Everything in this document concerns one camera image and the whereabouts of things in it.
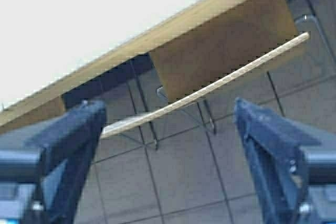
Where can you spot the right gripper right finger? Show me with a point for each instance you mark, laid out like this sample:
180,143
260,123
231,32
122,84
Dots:
292,165

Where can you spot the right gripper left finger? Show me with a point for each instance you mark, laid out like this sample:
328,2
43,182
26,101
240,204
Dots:
44,166

